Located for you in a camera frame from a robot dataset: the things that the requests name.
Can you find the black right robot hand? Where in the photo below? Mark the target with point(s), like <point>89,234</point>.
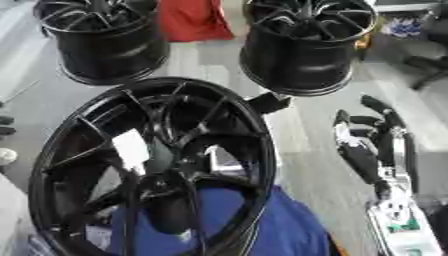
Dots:
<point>364,160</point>

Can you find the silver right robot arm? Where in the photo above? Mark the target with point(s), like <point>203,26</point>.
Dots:
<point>402,226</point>

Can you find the black block behind wheel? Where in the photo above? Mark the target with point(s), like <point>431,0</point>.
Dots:
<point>269,102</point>

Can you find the black wheel with deep barrel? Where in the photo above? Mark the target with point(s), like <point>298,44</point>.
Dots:
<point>297,60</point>
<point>111,50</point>

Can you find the white pin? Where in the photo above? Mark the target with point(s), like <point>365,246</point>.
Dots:
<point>130,150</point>

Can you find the large black spoked wheel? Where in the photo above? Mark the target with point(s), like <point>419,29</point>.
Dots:
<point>64,156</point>

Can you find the blue and white bag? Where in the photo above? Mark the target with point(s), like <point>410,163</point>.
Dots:
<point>405,27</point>

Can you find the red fabric item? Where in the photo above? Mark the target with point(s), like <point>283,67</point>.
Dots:
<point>192,20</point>

